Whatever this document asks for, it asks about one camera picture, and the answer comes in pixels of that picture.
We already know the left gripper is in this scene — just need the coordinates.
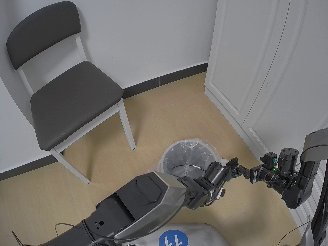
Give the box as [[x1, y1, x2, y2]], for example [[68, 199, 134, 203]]
[[204, 162, 231, 189]]

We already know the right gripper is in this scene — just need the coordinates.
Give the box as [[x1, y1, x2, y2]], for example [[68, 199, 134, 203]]
[[238, 165, 279, 185]]

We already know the black plastic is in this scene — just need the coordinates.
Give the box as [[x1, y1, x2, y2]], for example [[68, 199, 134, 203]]
[[225, 157, 242, 180]]

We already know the clear plastic bag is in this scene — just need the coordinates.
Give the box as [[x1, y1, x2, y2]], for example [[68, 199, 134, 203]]
[[153, 137, 222, 176]]

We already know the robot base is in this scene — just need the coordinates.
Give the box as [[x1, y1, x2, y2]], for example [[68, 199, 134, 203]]
[[138, 223, 224, 246]]

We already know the white trash bin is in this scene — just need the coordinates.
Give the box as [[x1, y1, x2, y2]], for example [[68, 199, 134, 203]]
[[163, 140, 221, 176]]

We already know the white wardrobe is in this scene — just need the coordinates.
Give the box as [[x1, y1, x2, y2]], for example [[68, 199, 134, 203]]
[[204, 0, 328, 230]]

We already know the dark grey padded white chair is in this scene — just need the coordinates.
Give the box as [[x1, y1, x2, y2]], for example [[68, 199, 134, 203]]
[[6, 1, 136, 184]]

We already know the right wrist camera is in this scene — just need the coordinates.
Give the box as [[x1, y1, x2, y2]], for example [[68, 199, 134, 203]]
[[260, 152, 278, 170]]

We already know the black cable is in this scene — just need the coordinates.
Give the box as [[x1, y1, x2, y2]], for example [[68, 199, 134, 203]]
[[11, 223, 85, 246], [279, 226, 310, 246]]

